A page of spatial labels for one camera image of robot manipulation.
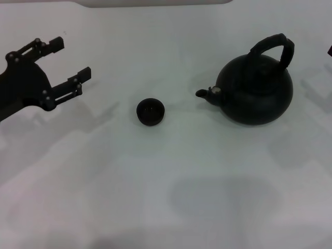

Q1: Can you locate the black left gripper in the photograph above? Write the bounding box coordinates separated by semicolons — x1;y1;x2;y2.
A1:
0;37;92;123

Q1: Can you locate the black round teapot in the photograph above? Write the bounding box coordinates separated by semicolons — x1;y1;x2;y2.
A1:
195;33;296;127

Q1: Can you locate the small dark teacup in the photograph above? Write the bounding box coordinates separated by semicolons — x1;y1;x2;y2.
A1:
136;98;166;127

